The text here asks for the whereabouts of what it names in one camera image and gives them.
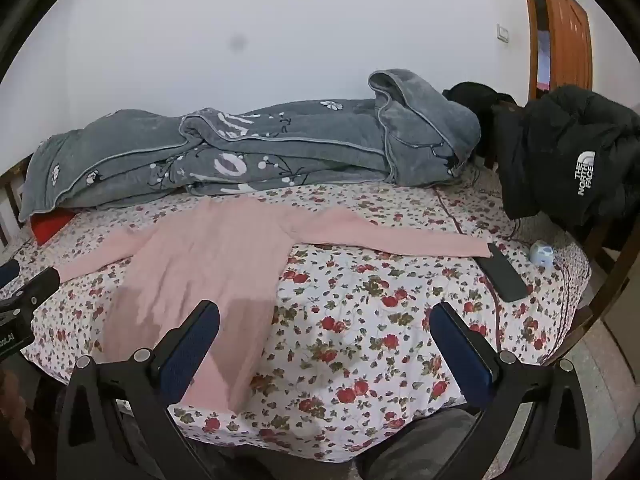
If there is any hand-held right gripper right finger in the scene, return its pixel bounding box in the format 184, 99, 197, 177
429, 302, 601, 480

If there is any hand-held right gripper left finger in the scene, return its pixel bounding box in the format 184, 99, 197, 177
56, 300, 221, 480

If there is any pink knit sweater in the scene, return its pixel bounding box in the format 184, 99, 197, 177
57, 196, 493, 408

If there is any person's left hand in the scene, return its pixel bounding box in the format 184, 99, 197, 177
0, 367, 37, 467

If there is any red pillow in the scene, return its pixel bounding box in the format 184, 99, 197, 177
31, 208, 77, 247

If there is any wooden bed headboard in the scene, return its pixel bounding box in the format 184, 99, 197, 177
0, 152, 36, 248

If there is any black phone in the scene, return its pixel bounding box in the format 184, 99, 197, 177
479, 242, 529, 304

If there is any person's leg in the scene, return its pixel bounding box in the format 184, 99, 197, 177
240, 405, 481, 480

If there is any floral bed sheet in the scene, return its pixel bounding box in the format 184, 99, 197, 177
10, 160, 593, 463

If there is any small blue white gadget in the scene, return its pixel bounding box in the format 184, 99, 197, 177
529, 240, 556, 267

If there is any black puffer jacket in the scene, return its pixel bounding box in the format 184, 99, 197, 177
492, 85, 640, 251

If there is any grey flower-print blanket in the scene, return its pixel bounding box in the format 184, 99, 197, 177
19, 67, 482, 223

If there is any black cloth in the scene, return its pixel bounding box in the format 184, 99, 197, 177
442, 81, 516, 156

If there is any wooden door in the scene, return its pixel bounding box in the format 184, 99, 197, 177
517, 0, 596, 101

